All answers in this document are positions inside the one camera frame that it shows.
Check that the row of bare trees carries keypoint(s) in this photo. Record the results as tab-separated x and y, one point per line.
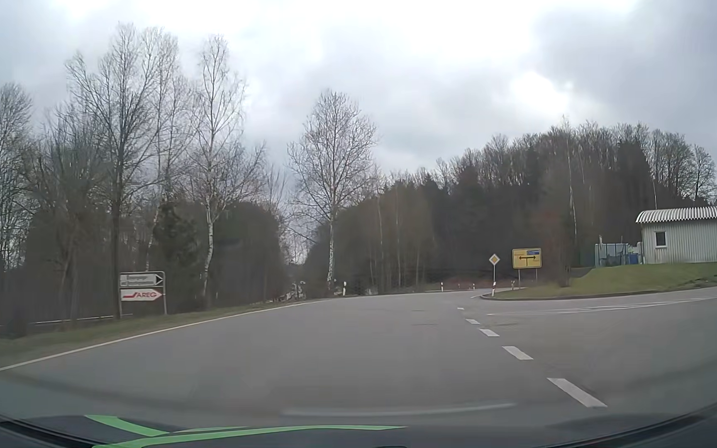
116	186

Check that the bare birch tree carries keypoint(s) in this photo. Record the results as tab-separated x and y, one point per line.
332	168

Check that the grass verge with guard rail side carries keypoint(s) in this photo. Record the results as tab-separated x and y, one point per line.
84	334

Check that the grey asphalt road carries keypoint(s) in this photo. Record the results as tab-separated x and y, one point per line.
346	354

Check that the grass bank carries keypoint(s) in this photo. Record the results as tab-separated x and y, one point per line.
645	277

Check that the car's own bonnet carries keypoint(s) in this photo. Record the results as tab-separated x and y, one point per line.
358	435

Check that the yellow direction sign board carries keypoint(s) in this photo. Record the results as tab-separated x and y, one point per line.
526	258

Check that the priority road sign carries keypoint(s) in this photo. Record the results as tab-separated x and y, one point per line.
494	260

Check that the white arrow direction signs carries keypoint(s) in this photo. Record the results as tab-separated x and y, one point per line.
141	287

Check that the white corrugated building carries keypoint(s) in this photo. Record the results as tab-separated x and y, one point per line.
701	239

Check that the guard rail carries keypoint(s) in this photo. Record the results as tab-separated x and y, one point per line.
72	320

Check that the wood of bare trees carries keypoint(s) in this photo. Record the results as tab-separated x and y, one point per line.
495	218

